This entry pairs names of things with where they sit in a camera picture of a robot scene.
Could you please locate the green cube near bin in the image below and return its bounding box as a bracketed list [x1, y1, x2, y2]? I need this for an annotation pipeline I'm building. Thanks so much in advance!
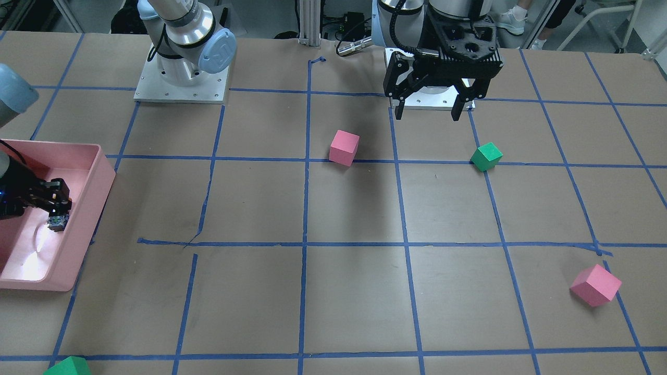
[43, 356, 92, 375]

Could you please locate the pink plastic bin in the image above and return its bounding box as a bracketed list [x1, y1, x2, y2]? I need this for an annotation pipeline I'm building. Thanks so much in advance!
[1, 140, 115, 291]

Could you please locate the aluminium frame post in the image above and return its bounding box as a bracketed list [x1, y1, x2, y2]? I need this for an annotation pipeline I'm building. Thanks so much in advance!
[295, 0, 323, 49]

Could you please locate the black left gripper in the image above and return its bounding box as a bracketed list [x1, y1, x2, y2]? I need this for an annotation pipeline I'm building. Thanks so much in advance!
[383, 14, 503, 121]

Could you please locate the pink cube far corner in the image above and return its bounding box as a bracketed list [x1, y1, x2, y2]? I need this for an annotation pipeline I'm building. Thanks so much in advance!
[570, 264, 622, 308]

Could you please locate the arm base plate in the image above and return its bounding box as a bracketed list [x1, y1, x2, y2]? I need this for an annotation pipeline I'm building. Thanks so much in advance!
[134, 50, 236, 104]
[385, 48, 476, 111]

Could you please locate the yellow push button switch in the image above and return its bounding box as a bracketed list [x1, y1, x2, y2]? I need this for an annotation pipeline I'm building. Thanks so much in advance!
[47, 214, 70, 232]

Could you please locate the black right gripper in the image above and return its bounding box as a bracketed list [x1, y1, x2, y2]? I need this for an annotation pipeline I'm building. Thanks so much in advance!
[1, 151, 72, 219]

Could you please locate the green cube near base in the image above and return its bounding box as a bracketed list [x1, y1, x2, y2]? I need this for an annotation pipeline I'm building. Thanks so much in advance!
[470, 142, 503, 172]

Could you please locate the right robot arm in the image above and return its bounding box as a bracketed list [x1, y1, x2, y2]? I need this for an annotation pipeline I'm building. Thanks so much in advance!
[1, 1, 237, 223]

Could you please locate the pink cube near centre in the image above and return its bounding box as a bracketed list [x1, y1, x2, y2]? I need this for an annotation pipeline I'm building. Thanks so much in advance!
[328, 130, 360, 167]

